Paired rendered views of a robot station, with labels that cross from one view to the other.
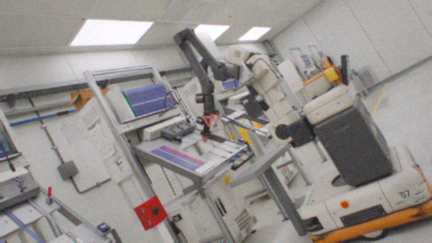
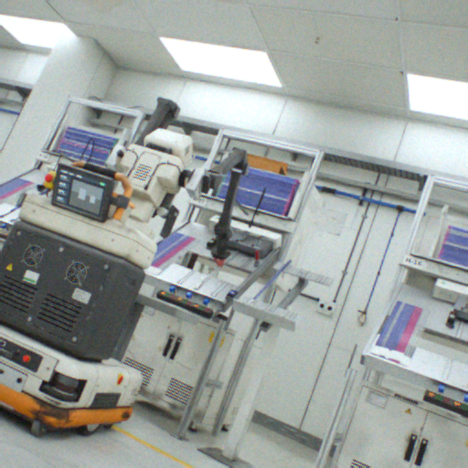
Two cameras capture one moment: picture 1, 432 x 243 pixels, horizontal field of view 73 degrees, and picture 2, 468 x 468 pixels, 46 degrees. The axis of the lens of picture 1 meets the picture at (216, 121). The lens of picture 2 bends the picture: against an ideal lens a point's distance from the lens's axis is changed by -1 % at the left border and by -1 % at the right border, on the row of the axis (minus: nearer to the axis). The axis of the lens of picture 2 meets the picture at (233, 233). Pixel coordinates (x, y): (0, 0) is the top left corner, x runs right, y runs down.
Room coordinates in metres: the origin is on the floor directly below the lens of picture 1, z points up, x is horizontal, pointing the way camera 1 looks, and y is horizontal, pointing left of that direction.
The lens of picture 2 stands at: (1.94, -3.03, 0.55)
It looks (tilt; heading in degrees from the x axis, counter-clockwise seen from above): 10 degrees up; 79
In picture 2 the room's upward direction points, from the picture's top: 22 degrees clockwise
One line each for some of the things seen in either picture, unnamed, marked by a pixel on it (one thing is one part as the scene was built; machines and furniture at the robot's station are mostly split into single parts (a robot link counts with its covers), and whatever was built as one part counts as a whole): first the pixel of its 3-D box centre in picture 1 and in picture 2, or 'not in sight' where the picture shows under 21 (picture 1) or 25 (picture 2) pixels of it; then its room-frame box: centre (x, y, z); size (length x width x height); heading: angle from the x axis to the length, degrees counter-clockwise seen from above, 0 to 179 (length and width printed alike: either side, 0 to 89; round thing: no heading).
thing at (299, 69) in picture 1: (311, 85); not in sight; (6.75, -2.30, 0.95); 1.36 x 0.82 x 1.90; 55
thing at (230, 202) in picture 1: (200, 225); (188, 365); (2.67, 0.59, 0.31); 0.70 x 0.65 x 0.62; 145
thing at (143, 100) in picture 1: (147, 100); (258, 191); (2.65, 0.46, 1.52); 0.51 x 0.13 x 0.27; 145
